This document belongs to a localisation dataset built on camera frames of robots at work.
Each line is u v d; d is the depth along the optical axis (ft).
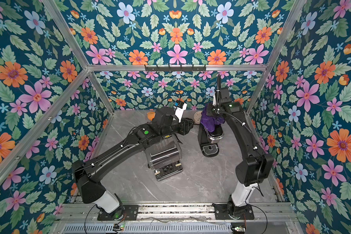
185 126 1.98
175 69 3.06
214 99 2.41
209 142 2.71
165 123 1.72
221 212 2.40
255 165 1.46
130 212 2.41
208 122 2.58
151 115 3.81
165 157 2.17
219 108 1.87
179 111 1.99
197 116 3.64
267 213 2.47
